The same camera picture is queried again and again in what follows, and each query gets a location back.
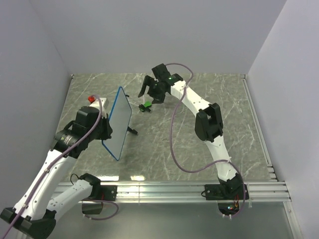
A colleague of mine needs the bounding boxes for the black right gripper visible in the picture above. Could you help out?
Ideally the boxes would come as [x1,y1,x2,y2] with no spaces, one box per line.
[137,76,164,105]

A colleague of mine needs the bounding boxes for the green whiteboard eraser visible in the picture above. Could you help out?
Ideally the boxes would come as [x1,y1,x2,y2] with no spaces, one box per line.
[139,101,152,113]

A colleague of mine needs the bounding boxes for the blue framed whiteboard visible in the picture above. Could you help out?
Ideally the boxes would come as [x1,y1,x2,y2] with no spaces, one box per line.
[102,87,132,161]

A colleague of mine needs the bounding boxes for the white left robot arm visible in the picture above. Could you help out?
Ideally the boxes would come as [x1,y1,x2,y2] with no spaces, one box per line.
[0,103,113,239]

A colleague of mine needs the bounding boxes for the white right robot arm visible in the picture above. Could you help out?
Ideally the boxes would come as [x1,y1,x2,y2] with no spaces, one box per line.
[138,74,244,199]

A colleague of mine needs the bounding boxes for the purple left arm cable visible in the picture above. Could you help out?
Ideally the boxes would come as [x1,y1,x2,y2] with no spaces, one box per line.
[0,94,120,239]

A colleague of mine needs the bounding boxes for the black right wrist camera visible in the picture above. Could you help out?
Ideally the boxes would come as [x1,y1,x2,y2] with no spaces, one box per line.
[152,63,171,81]

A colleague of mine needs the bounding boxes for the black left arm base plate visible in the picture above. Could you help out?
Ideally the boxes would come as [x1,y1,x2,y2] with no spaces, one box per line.
[81,185,118,217]

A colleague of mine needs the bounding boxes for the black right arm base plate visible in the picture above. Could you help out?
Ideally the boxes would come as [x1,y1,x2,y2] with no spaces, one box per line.
[201,184,249,218]

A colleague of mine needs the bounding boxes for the aluminium right side rail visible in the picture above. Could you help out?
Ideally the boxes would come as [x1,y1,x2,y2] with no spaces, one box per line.
[240,74,278,181]

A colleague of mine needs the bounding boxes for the aluminium rail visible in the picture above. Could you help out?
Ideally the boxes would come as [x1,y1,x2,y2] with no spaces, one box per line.
[240,74,278,181]
[101,181,291,203]

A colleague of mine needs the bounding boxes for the aluminium front rail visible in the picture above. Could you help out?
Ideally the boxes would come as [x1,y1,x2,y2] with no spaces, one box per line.
[101,181,291,203]

